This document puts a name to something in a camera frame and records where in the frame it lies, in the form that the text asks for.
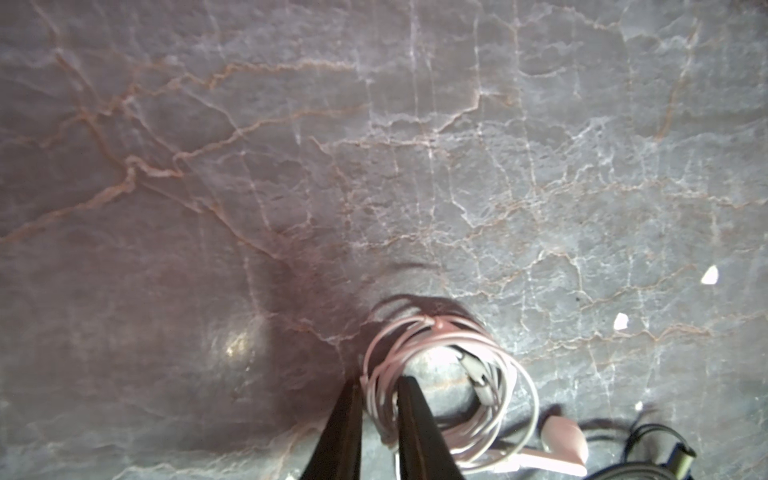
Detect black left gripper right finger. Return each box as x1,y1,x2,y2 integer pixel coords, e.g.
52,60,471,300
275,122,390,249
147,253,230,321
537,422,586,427
396,376,464,480

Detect white earphones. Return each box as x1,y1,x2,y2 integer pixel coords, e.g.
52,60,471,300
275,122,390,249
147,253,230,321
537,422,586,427
360,313,589,478

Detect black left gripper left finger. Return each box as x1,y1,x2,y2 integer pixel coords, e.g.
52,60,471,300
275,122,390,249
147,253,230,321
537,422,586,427
300,379,363,480

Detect black earphones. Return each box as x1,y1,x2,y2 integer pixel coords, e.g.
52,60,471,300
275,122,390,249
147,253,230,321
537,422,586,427
586,423,698,480

